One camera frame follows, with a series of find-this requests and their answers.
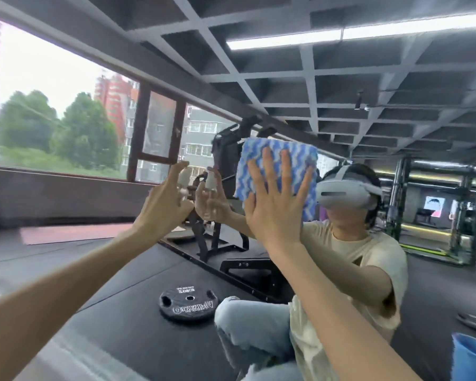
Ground person's left hand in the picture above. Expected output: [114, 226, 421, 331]
[133, 160, 196, 243]

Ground black weight machine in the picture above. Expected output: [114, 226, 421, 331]
[184, 117, 278, 263]

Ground person's right hand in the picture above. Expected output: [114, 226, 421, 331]
[243, 147, 317, 251]

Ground bright wall screen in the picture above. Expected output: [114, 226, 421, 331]
[424, 195, 447, 219]

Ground long ceiling tube light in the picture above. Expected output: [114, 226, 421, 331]
[225, 12, 476, 51]

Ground black plyo box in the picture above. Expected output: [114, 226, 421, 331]
[220, 258, 296, 304]

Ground person's left forearm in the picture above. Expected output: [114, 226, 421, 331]
[0, 224, 160, 381]

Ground brown window sash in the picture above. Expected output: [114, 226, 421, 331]
[126, 81, 188, 184]

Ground beige t-shirt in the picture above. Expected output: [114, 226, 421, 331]
[290, 219, 409, 346]

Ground black round weight plate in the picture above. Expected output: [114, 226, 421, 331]
[159, 285, 219, 323]

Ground small white spray bottle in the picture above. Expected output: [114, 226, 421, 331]
[177, 166, 192, 197]

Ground large glass window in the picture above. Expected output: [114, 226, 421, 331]
[0, 12, 188, 184]

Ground person's right forearm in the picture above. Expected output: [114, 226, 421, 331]
[268, 231, 423, 381]

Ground blue plastic bucket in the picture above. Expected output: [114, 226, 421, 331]
[451, 332, 476, 381]

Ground red floor mat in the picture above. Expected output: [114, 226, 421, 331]
[19, 223, 133, 246]

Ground black gym rack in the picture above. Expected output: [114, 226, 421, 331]
[384, 156, 412, 243]
[447, 166, 476, 267]

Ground light blue jeans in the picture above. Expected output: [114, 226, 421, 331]
[213, 296, 302, 381]

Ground white head-worn headset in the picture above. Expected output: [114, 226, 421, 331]
[315, 166, 383, 212]

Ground large wall mirror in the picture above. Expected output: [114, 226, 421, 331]
[161, 0, 476, 353]

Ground blue white wavy cleaning cloth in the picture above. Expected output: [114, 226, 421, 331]
[234, 137, 319, 223]

